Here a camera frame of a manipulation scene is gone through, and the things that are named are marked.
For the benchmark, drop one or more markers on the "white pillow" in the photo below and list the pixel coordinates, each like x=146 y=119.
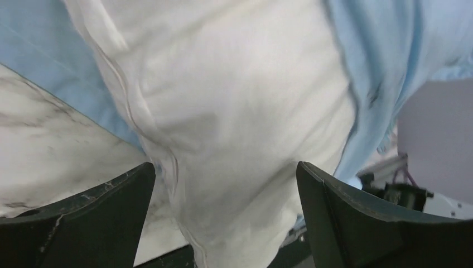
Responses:
x=226 y=97

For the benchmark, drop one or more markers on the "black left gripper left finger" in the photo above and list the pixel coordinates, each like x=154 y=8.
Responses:
x=100 y=227

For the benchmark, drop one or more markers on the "light blue pillowcase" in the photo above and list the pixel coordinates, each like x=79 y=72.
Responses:
x=388 y=50

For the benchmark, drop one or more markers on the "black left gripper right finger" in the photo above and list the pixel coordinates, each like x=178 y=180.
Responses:
x=348 y=227

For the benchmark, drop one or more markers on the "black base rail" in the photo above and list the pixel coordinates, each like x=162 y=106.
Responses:
x=294 y=252

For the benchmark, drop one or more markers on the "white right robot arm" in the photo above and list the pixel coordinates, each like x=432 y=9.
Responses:
x=400 y=189

